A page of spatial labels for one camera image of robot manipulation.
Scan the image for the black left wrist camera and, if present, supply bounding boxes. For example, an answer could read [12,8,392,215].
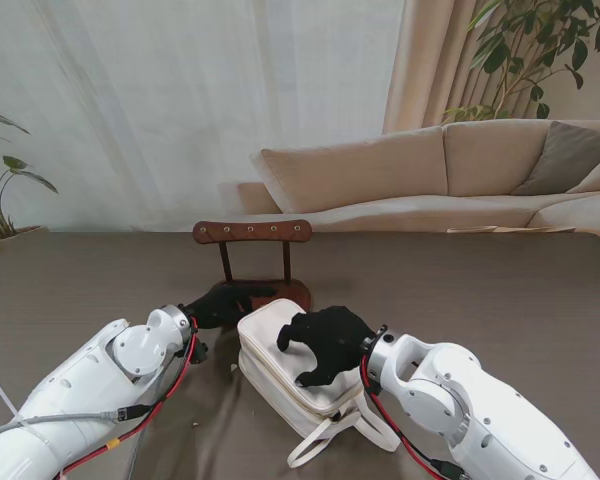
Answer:
[188,338,210,365]

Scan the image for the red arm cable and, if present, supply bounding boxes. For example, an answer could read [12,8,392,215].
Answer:
[62,319,201,476]
[360,353,461,480]

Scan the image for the brown wooden necklace stand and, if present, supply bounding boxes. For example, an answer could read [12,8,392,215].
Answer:
[192,218,314,312]

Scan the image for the grey sofa cushion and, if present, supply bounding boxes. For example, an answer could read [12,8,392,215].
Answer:
[512,120,600,197]

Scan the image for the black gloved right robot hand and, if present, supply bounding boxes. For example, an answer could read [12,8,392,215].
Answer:
[276,304,376,389]

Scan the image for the potted broad-leaf plant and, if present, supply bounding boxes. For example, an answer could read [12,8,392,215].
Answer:
[0,104,60,254]

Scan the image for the white leather handbag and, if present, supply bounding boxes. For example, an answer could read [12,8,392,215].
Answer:
[237,298,402,470]

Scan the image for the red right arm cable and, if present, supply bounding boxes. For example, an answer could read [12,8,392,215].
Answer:
[360,353,461,480]

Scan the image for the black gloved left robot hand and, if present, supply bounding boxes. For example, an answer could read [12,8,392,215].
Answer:
[184,282,277,331]

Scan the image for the red left arm cable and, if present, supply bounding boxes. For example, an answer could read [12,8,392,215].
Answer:
[62,319,201,476]

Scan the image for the tall dark-leaved house plant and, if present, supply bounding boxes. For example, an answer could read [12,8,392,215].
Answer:
[439,0,600,126]

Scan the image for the beige curtain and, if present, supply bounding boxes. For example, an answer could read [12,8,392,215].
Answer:
[382,0,600,135]

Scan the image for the white sheer curtain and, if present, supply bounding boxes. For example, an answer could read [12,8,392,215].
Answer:
[0,0,406,234]

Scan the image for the beige sofa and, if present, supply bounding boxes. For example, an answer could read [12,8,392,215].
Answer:
[237,118,600,246]

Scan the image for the grey left arm cable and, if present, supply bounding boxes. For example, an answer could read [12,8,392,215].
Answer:
[0,405,131,441]

